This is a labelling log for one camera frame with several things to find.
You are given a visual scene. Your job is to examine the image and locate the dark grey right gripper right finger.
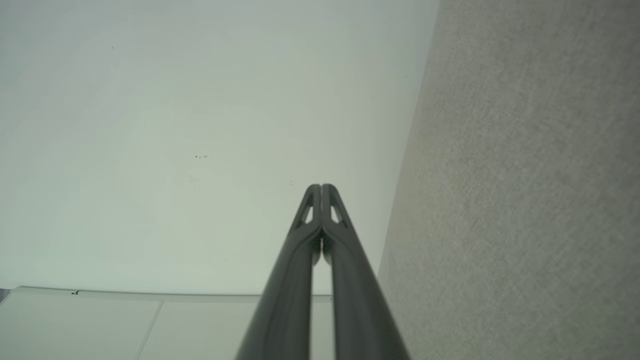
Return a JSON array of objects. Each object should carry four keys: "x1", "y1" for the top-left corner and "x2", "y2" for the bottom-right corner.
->
[{"x1": 321, "y1": 184, "x2": 412, "y2": 360}]

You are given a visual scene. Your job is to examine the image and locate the white skirting board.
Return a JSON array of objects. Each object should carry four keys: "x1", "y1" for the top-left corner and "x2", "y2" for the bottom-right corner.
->
[{"x1": 0, "y1": 286, "x2": 333, "y2": 304}]

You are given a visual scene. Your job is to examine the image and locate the grey fabric sofa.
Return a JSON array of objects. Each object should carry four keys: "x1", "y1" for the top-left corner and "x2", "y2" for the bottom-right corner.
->
[{"x1": 377, "y1": 0, "x2": 640, "y2": 360}]

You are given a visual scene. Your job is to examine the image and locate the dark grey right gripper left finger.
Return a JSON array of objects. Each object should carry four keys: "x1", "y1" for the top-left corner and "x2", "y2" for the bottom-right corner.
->
[{"x1": 235, "y1": 184, "x2": 322, "y2": 360}]

